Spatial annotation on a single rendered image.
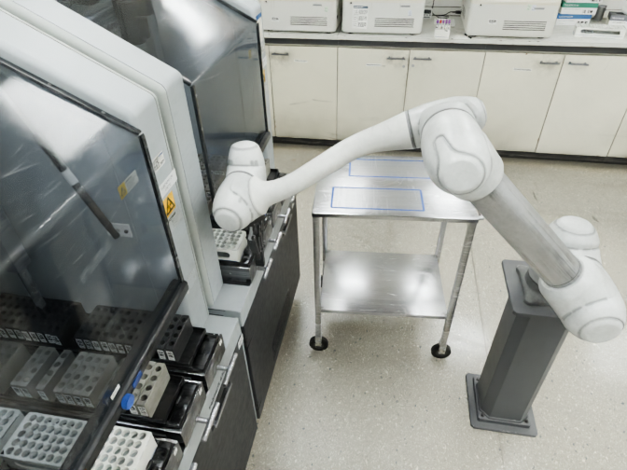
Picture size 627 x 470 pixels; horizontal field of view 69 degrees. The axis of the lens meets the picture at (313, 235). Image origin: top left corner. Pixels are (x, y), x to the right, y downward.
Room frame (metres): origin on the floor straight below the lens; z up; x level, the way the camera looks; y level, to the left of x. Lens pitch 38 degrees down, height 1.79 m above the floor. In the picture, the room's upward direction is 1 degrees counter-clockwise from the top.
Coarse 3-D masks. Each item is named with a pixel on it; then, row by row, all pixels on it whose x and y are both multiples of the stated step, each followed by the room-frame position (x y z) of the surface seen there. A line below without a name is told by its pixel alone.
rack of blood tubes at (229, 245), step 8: (216, 232) 1.20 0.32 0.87; (224, 232) 1.21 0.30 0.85; (232, 232) 1.20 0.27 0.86; (240, 232) 1.20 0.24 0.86; (216, 240) 1.16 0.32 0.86; (224, 240) 1.17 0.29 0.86; (232, 240) 1.17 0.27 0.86; (240, 240) 1.15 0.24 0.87; (216, 248) 1.12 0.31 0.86; (224, 248) 1.11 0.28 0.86; (232, 248) 1.13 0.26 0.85; (240, 248) 1.13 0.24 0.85; (224, 256) 1.14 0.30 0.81; (232, 256) 1.11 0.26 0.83; (240, 256) 1.12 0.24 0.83
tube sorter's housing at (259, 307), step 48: (0, 0) 1.04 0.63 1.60; (48, 0) 1.11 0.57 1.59; (240, 0) 1.71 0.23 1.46; (96, 48) 1.01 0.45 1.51; (192, 144) 1.06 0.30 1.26; (192, 192) 1.01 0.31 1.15; (192, 240) 0.98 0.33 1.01; (288, 240) 1.59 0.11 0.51; (240, 288) 1.06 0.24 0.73; (288, 288) 1.53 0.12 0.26
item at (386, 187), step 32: (384, 160) 1.73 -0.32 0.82; (416, 160) 1.72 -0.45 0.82; (320, 192) 1.49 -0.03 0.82; (352, 192) 1.49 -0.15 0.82; (384, 192) 1.48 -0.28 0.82; (416, 192) 1.48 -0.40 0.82; (352, 256) 1.72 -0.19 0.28; (384, 256) 1.72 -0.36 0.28; (416, 256) 1.71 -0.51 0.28; (320, 288) 1.37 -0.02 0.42; (352, 288) 1.50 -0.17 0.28; (384, 288) 1.49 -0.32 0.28; (416, 288) 1.49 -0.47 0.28; (320, 320) 1.36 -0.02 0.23; (448, 320) 1.30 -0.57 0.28; (448, 352) 1.30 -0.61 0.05
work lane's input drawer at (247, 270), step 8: (248, 248) 1.17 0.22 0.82; (248, 256) 1.12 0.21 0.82; (224, 264) 1.11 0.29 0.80; (232, 264) 1.10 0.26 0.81; (240, 264) 1.10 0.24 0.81; (248, 264) 1.10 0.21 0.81; (224, 272) 1.10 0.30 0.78; (232, 272) 1.09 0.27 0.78; (240, 272) 1.09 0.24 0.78; (248, 272) 1.08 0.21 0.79; (264, 272) 1.12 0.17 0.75; (264, 280) 1.09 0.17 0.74
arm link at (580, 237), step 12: (564, 216) 1.10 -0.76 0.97; (576, 216) 1.10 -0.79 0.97; (552, 228) 1.06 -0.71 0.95; (564, 228) 1.04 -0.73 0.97; (576, 228) 1.03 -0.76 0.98; (588, 228) 1.03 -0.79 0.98; (564, 240) 1.01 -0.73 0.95; (576, 240) 1.00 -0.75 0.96; (588, 240) 1.00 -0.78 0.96; (576, 252) 0.98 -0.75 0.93; (588, 252) 0.98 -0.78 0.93
